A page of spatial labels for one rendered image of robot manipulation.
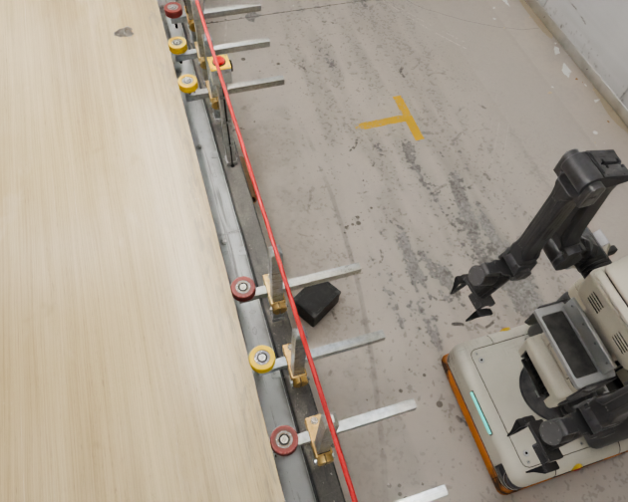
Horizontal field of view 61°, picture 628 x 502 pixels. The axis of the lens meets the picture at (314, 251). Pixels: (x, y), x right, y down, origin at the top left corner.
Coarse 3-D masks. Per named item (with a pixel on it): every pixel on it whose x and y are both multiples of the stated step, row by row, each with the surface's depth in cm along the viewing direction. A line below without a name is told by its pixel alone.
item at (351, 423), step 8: (408, 400) 162; (384, 408) 161; (392, 408) 161; (400, 408) 161; (408, 408) 161; (360, 416) 159; (368, 416) 159; (376, 416) 159; (384, 416) 160; (392, 416) 162; (344, 424) 158; (352, 424) 158; (360, 424) 158; (368, 424) 161; (304, 432) 156; (336, 432) 156; (304, 440) 155
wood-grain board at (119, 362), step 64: (0, 0) 243; (64, 0) 245; (128, 0) 247; (0, 64) 221; (64, 64) 223; (128, 64) 225; (0, 128) 203; (64, 128) 205; (128, 128) 206; (0, 192) 188; (64, 192) 189; (128, 192) 191; (192, 192) 192; (0, 256) 175; (64, 256) 176; (128, 256) 177; (192, 256) 179; (0, 320) 164; (64, 320) 165; (128, 320) 166; (192, 320) 167; (0, 384) 154; (64, 384) 154; (128, 384) 155; (192, 384) 156; (0, 448) 145; (64, 448) 146; (128, 448) 146; (192, 448) 147; (256, 448) 148
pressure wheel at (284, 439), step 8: (272, 432) 150; (280, 432) 150; (288, 432) 150; (296, 432) 150; (272, 440) 149; (280, 440) 149; (288, 440) 149; (296, 440) 149; (272, 448) 148; (280, 448) 148; (288, 448) 148
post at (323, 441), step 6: (324, 414) 127; (330, 414) 127; (324, 420) 126; (336, 420) 126; (318, 426) 137; (324, 426) 126; (336, 426) 127; (318, 432) 140; (324, 432) 129; (330, 432) 131; (318, 438) 143; (324, 438) 135; (330, 438) 138; (318, 444) 146; (324, 444) 142; (330, 444) 145; (312, 450) 164; (318, 450) 149; (324, 450) 151
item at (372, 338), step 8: (360, 336) 176; (368, 336) 176; (376, 336) 176; (384, 336) 176; (336, 344) 174; (344, 344) 174; (352, 344) 174; (360, 344) 175; (368, 344) 177; (312, 352) 172; (320, 352) 172; (328, 352) 173; (336, 352) 174; (280, 360) 170; (280, 368) 170
